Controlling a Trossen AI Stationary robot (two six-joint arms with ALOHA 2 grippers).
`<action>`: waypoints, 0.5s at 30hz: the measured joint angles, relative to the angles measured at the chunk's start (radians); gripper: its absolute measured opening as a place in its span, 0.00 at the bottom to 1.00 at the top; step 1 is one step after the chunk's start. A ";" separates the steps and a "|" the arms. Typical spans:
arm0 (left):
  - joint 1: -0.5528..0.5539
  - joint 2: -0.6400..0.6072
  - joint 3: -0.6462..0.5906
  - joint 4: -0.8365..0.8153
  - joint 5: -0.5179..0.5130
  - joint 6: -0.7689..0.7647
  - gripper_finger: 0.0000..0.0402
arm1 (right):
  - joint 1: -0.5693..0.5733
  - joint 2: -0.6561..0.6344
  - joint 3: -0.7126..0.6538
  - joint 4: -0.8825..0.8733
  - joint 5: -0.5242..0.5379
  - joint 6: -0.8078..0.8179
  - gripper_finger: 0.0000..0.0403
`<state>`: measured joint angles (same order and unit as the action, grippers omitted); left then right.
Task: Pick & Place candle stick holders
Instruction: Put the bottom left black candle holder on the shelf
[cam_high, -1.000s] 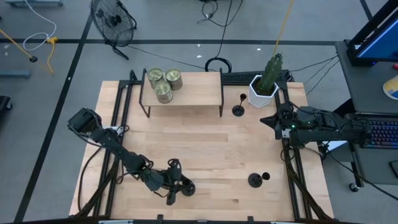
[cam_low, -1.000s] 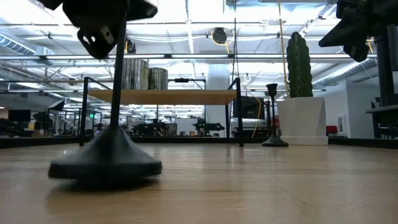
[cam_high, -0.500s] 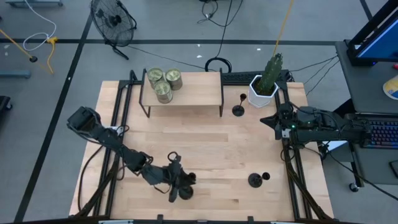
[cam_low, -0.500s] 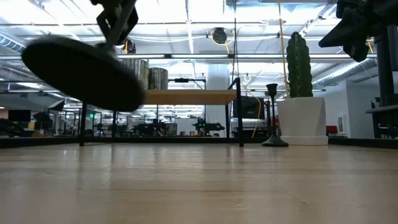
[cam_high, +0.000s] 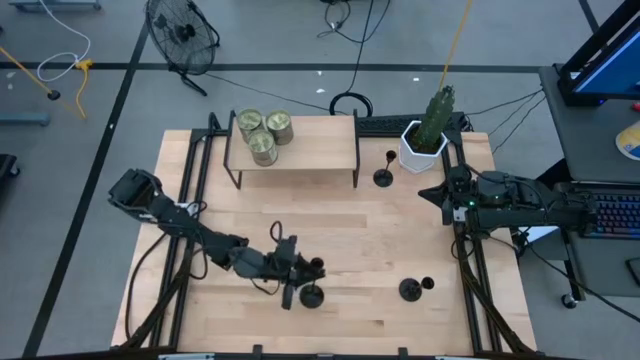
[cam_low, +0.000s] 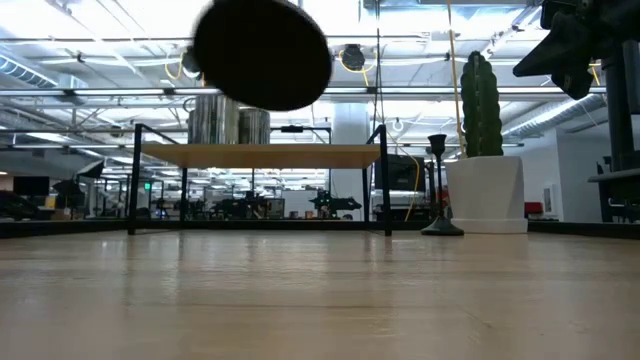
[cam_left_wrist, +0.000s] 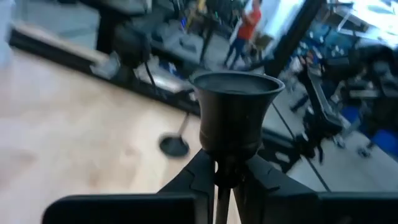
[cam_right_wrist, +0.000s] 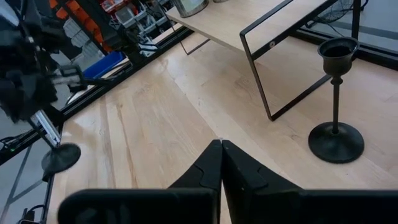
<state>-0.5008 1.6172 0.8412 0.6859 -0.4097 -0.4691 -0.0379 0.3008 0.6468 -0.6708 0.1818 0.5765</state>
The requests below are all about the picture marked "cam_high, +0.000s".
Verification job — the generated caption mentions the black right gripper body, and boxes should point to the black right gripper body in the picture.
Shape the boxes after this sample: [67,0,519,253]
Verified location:
[441,164,484,226]

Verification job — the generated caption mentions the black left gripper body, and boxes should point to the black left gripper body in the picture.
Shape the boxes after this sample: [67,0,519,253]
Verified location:
[234,235,301,311]

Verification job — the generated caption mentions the scented candle tin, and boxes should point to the scented candle tin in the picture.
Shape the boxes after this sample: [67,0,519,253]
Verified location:
[265,109,296,147]
[248,129,279,168]
[235,108,266,139]

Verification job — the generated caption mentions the white hexagonal plant pot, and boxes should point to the white hexagonal plant pot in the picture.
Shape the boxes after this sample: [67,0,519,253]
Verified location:
[398,119,450,175]

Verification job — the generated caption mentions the black electronics box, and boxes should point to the black electronics box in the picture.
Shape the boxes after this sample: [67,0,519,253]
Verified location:
[355,112,469,140]

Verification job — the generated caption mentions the white paper sheet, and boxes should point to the white paper sheet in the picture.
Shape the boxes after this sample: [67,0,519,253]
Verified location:
[517,224,561,244]

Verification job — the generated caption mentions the wooden shelf riser black legs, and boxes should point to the wooden shelf riser black legs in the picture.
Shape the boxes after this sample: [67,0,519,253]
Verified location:
[223,109,362,190]

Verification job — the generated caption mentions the grey desk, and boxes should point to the grey desk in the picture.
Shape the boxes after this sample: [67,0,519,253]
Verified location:
[538,63,640,184]

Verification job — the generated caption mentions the dark keyboard desk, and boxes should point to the dark keyboard desk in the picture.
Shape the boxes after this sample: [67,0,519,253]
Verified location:
[549,180,640,300]

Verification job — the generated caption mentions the black backlit keyboard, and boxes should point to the black backlit keyboard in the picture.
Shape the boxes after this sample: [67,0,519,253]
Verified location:
[594,192,640,240]

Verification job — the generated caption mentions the white yellow tub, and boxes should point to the white yellow tub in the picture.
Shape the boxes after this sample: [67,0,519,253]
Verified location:
[615,119,640,162]

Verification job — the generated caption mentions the black flat device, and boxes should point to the black flat device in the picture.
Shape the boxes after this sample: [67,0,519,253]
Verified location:
[625,257,640,289]

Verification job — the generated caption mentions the computer monitor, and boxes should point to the computer monitor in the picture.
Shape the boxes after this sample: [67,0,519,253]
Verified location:
[557,0,640,108]

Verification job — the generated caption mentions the black floor fan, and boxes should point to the black floor fan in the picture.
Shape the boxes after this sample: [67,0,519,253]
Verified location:
[144,0,222,97]

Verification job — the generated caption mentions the black cart wheel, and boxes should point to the black cart wheel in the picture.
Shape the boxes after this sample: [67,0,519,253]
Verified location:
[0,153,21,179]

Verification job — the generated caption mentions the grey metal floor foot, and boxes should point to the grey metal floor foot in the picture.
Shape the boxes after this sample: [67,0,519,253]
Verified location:
[8,0,103,11]
[0,112,51,127]

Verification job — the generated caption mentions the thin black cable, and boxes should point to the thin black cable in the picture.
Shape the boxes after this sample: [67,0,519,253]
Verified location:
[464,87,546,117]
[487,94,547,137]

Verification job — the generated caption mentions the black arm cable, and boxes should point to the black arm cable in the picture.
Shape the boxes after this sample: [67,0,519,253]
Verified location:
[123,232,171,342]
[514,234,640,324]

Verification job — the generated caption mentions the black aluminium rig frame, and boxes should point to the black aluminium rig frame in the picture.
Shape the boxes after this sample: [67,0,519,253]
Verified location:
[112,110,541,360]

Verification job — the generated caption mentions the yellow hanging cable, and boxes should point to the yellow hanging cable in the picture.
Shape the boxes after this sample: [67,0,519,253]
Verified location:
[438,0,475,92]

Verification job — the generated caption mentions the black coiled floor cable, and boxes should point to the black coiled floor cable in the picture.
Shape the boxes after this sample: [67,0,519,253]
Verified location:
[328,0,376,117]

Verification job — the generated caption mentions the black fan power cable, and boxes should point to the black fan power cable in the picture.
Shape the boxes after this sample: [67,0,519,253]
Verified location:
[203,72,351,115]

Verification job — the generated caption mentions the black tangled floor cable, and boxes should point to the black tangled floor cable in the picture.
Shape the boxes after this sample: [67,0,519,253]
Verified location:
[317,0,394,45]

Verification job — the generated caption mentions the yellow floor cable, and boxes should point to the yellow floor cable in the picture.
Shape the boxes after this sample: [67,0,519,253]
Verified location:
[73,58,96,120]

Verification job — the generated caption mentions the white floor cable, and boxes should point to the white floor cable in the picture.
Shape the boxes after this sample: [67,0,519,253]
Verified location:
[37,0,94,84]

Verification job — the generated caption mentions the thin orange cord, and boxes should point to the thin orange cord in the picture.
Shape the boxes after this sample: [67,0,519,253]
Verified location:
[0,45,87,120]

